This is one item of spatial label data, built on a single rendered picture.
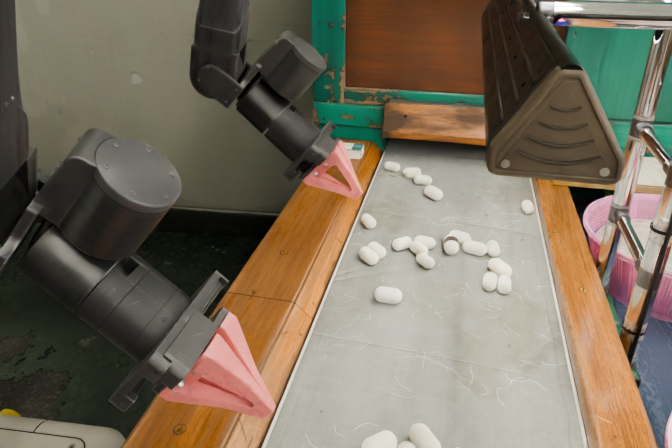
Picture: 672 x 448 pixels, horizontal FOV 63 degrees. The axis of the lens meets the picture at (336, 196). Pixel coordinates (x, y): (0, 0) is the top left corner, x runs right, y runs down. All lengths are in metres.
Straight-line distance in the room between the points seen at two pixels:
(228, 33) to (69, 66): 1.72
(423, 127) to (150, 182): 0.82
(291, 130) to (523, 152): 0.42
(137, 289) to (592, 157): 0.31
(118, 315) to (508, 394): 0.41
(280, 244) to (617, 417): 0.47
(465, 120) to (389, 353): 0.59
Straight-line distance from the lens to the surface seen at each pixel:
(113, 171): 0.36
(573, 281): 0.79
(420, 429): 0.56
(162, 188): 0.36
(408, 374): 0.64
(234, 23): 0.69
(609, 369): 0.67
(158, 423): 0.58
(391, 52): 1.16
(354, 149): 1.09
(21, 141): 0.40
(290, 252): 0.79
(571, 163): 0.36
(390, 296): 0.72
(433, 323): 0.71
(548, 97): 0.35
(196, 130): 2.22
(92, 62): 2.33
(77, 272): 0.40
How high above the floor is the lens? 1.18
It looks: 26 degrees down
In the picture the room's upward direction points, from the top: straight up
